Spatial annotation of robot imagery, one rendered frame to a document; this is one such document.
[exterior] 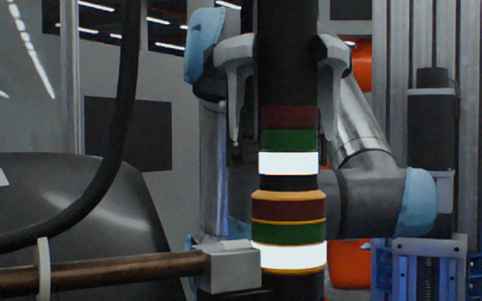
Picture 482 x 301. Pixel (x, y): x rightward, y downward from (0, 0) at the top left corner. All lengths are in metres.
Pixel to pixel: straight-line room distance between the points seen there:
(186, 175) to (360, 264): 1.70
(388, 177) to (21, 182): 0.36
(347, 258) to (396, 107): 3.10
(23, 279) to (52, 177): 0.16
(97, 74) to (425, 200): 3.94
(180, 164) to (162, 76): 0.73
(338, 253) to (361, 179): 3.66
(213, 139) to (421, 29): 0.50
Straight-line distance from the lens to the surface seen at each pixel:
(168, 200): 4.98
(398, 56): 1.26
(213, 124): 0.98
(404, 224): 0.64
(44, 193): 0.43
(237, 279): 0.33
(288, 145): 0.33
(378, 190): 0.63
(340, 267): 4.30
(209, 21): 0.92
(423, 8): 1.27
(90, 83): 4.42
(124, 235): 0.42
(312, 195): 0.34
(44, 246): 0.30
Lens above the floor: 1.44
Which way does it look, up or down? 3 degrees down
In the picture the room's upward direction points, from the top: straight up
